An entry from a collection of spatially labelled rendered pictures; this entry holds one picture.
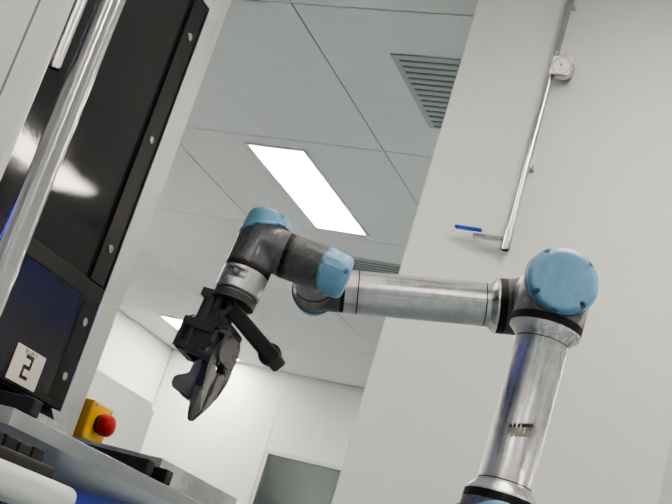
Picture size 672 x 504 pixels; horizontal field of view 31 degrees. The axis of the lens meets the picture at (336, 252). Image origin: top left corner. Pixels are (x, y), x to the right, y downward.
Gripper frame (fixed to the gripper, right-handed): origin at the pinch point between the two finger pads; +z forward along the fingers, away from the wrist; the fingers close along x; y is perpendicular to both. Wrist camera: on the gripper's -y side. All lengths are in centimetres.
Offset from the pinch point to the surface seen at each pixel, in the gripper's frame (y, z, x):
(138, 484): -6.9, 16.3, 21.6
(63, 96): -16, -5, 84
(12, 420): -5, 19, 52
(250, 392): 359, -222, -809
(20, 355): 32.6, -0.2, 1.8
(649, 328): -44, -91, -139
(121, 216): 33.9, -32.2, -8.7
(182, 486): -5.3, 12.1, 5.6
